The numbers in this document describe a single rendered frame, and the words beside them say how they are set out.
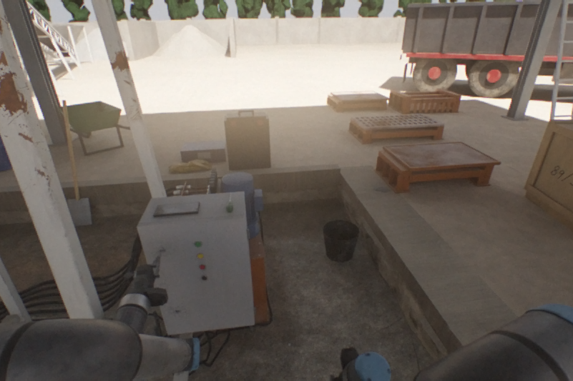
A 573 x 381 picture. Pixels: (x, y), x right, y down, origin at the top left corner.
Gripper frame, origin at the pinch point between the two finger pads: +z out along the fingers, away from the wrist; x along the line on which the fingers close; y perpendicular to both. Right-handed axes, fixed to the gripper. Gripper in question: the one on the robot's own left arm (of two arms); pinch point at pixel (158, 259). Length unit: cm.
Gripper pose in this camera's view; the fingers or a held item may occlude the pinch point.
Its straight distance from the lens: 127.9
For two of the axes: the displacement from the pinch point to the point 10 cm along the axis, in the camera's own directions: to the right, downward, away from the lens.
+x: 0.1, 8.9, 4.6
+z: -1.4, -4.6, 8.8
